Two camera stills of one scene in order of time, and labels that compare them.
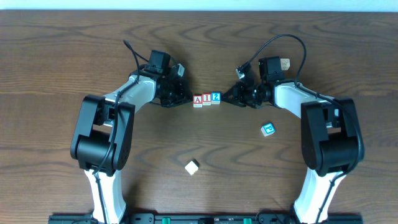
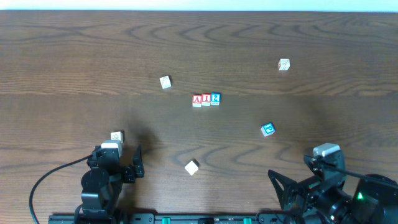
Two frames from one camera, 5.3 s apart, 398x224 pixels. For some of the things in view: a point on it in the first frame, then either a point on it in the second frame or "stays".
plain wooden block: [192, 167] stays
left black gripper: [179, 92] -> [125, 170]
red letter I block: [206, 99] stays
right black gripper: [243, 94] -> [298, 189]
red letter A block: [197, 101] stays
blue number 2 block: [216, 98] stays
